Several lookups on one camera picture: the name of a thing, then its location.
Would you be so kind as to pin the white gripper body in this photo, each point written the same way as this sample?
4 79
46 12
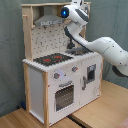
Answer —
77 2

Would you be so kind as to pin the toy microwave with door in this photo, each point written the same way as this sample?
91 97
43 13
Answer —
86 8

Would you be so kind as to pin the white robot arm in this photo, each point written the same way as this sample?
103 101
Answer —
105 46

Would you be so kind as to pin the wooden toy kitchen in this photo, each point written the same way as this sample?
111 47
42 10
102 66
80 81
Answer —
40 84

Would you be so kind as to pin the grey range hood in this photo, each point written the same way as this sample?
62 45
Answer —
48 17

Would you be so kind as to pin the black toy faucet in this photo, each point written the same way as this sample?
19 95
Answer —
71 44

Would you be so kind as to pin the grey toy sink basin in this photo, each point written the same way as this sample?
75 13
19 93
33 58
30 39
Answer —
78 51

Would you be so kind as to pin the black stovetop red burners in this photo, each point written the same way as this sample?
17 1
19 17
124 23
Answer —
52 59

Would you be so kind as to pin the right red stove knob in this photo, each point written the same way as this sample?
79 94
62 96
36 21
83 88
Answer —
74 69

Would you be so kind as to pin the red stove knob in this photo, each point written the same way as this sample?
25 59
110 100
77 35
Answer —
74 69
56 75

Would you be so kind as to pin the white fridge door with dispenser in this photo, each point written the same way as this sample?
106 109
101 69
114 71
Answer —
90 79

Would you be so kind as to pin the left red stove knob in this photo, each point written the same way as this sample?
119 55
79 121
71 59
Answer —
56 75

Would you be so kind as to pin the oven door with handle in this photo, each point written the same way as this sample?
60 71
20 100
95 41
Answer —
64 97

